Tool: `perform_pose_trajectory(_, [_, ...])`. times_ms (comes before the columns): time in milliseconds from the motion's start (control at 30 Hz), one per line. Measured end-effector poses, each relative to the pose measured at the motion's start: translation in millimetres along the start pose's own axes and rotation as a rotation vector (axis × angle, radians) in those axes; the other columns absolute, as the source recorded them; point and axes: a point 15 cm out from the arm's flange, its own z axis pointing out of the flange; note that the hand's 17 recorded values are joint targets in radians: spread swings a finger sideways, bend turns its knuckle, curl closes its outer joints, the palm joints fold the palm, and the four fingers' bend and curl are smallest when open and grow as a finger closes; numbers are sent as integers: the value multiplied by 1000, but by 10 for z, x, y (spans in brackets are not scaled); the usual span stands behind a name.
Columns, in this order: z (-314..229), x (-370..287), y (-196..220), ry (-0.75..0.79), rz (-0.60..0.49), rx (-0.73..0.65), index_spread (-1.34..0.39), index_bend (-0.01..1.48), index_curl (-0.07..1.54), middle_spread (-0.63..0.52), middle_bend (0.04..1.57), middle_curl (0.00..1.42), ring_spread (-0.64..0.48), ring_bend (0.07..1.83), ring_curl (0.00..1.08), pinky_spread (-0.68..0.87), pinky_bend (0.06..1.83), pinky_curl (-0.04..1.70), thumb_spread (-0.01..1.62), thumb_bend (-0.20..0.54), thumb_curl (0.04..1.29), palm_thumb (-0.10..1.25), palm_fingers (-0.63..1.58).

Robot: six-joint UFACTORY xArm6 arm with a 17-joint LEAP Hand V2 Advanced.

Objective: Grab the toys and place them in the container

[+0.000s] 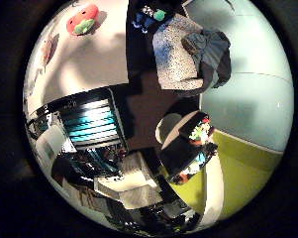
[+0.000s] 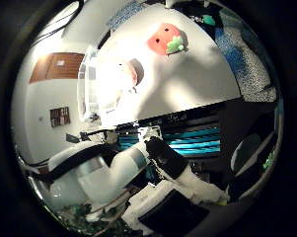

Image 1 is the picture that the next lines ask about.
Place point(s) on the green floor mat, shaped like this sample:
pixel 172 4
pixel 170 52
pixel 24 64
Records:
pixel 244 172

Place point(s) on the red tomato plush toy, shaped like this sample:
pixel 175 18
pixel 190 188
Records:
pixel 80 20

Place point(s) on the teal floor mat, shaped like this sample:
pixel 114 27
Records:
pixel 250 82

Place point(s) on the speckled grey chair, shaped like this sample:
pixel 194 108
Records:
pixel 175 56

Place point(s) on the blue grey jacket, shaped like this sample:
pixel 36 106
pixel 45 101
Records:
pixel 209 54

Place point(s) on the blue green plush toy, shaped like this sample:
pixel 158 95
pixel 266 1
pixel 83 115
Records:
pixel 150 16

